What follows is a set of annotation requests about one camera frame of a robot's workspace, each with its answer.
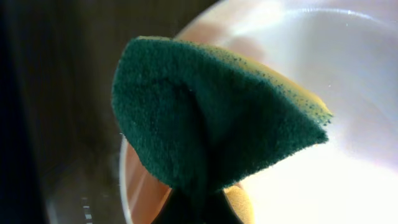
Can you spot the white plate with red smear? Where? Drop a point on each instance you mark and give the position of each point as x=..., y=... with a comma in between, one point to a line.
x=345, y=52

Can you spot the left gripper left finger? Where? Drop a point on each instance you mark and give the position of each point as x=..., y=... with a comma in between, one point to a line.
x=175, y=210

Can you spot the green and yellow sponge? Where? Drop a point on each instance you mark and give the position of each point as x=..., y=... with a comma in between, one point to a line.
x=202, y=118

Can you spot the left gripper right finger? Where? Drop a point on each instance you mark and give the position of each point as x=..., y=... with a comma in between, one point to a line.
x=219, y=210

